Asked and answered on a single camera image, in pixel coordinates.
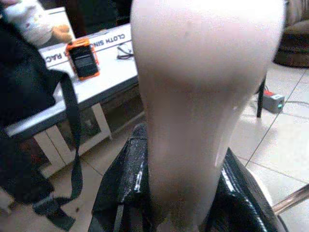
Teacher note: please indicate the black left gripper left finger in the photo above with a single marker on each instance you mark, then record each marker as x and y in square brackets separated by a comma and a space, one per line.
[125, 183]

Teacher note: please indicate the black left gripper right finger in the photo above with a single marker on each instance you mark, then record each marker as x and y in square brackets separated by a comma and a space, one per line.
[241, 205]

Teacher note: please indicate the silver metal pole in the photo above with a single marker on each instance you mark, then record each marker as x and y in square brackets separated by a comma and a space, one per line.
[292, 198]

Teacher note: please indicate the black furniture leg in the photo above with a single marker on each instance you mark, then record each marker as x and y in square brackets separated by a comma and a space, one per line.
[260, 101]

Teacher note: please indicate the grey power box red button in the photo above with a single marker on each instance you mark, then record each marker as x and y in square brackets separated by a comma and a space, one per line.
[272, 100]

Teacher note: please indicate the white printed cardboard box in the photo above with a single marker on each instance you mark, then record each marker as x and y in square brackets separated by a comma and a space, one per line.
[111, 72]

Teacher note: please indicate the orange cased black device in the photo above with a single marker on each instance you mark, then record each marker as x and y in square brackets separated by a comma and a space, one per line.
[83, 60]

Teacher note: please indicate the brown armchair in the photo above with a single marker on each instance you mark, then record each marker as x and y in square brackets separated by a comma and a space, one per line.
[294, 41]

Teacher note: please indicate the white plush toy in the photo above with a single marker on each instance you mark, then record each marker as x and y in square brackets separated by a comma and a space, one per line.
[33, 21]

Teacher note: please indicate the white table frame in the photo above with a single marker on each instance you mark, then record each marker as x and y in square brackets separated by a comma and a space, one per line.
[58, 149]

